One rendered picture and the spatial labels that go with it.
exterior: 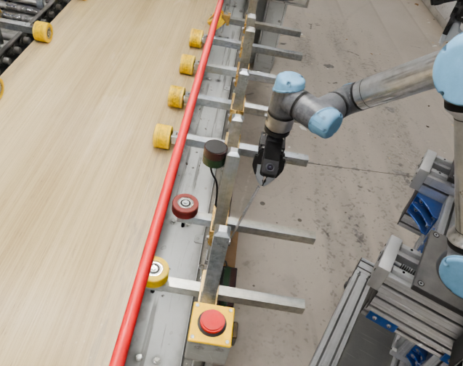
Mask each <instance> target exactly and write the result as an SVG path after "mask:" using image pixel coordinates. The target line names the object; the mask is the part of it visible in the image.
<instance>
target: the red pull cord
mask: <svg viewBox="0 0 463 366"><path fill-rule="evenodd" d="M223 3H224V0H218V2H217V6H216V9H215V12H214V16H213V19H212V23H211V26H210V29H209V33H208V36H207V39H206V43H205V46H204V50H203V53H202V55H201V60H200V62H199V65H198V70H197V72H196V77H195V79H194V82H193V86H192V89H191V92H190V96H189V99H188V103H187V106H186V109H185V113H184V116H183V119H182V123H181V126H180V130H179V133H178V135H177V140H176V142H175V146H174V149H173V153H172V157H171V160H170V162H169V167H168V169H167V173H166V176H165V180H164V183H163V187H162V189H161V194H160V196H159V199H158V203H157V206H156V210H155V213H154V216H153V220H152V223H151V226H150V230H149V233H148V237H147V240H146V243H145V247H144V250H143V252H142V257H141V259H140V264H139V266H138V269H137V274H136V276H135V279H134V284H133V286H132V291H131V293H130V296H129V300H128V303H127V306H126V310H125V313H124V317H123V320H122V323H121V327H120V330H119V332H118V337H117V339H116V344H115V347H114V350H113V354H112V357H111V359H110V364H109V366H124V365H125V362H126V358H127V354H128V351H129V347H130V343H131V341H132V336H133V333H134V328H135V325H136V322H137V318H138V314H139V311H140V307H141V303H142V299H143V296H144V293H145V288H146V285H147V282H148V278H149V274H150V270H151V267H152V263H153V259H154V256H155V253H156V248H157V245H158V240H159V238H160V234H161V230H162V227H163V223H164V219H165V215H166V211H167V208H168V204H169V200H170V197H171V194H172V189H173V186H174V181H175V179H176V175H177V171H178V168H179V164H180V160H181V157H182V152H183V149H184V146H185V141H186V139H187V135H188V131H189V128H190V123H191V120H192V117H193V112H194V109H195V106H196V101H197V99H198V93H199V91H200V88H201V83H202V80H203V77H204V72H205V69H206V64H207V61H208V58H209V53H210V51H211V47H212V43H213V40H214V35H215V32H216V29H217V24H218V21H219V18H220V13H221V11H222V5H223Z"/></svg>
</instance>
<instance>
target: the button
mask: <svg viewBox="0 0 463 366"><path fill-rule="evenodd" d="M200 324H201V327H202V328H203V330H205V331H206V332H207V333H218V332H220V331H221V330H222V329H223V328H224V325H225V318H224V316H223V314H222V313H221V312H219V311H217V310H215V309H209V310H207V311H205V312H204V313H203V314H202V315H201V319H200Z"/></svg>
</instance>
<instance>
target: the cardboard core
mask: <svg viewBox="0 0 463 366"><path fill-rule="evenodd" d="M237 244H238V232H235V234H234V236H233V237H232V239H231V242H230V246H228V249H227V253H226V256H225V260H226V262H227V263H228V266H229V267H234V268H235V258H236V251H237Z"/></svg>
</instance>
